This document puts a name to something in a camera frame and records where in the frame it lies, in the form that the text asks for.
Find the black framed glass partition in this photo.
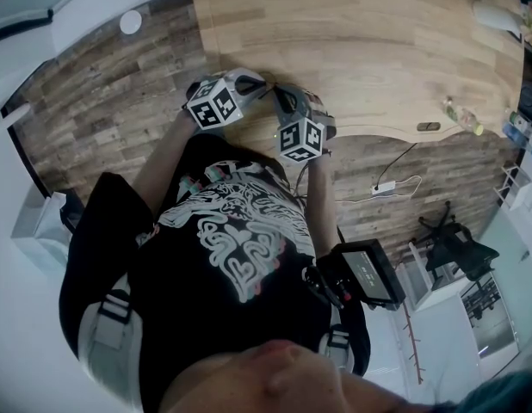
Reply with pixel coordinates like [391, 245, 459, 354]
[0, 0, 113, 45]

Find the white desk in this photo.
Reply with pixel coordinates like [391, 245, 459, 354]
[394, 247, 482, 317]

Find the long black power cable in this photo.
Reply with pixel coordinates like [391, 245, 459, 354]
[376, 142, 418, 189]

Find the white power strip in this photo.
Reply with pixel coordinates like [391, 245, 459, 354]
[370, 180, 399, 196]

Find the person's left forearm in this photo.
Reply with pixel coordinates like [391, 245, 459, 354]
[131, 108, 199, 215]

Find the white cable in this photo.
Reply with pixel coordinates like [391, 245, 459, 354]
[334, 174, 423, 204]

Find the black printed t-shirt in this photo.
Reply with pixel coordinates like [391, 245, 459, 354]
[58, 133, 371, 413]

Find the white round disc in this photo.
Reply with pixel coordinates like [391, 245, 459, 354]
[119, 9, 143, 34]

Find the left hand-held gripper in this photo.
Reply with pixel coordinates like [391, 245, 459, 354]
[186, 69, 268, 132]

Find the white harness strap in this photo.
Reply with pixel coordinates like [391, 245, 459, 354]
[77, 272, 143, 406]
[317, 323, 356, 372]

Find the white shelf rack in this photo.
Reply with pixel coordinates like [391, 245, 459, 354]
[492, 163, 532, 213]

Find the black screen recorder unit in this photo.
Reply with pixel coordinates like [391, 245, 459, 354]
[306, 237, 407, 312]

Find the black office chair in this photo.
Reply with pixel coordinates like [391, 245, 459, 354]
[418, 201, 500, 282]

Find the clear plastic bottle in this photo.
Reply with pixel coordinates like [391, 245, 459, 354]
[440, 96, 485, 137]

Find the person's face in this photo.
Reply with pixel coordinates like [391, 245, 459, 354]
[160, 340, 422, 413]

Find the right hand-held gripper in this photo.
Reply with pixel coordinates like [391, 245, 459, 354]
[272, 83, 337, 164]

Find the white vase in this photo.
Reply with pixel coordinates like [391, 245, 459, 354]
[471, 0, 523, 34]

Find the green capped bottle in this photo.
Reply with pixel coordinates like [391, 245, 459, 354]
[506, 108, 529, 129]

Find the person's right forearm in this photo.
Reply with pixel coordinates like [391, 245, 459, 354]
[306, 152, 341, 258]

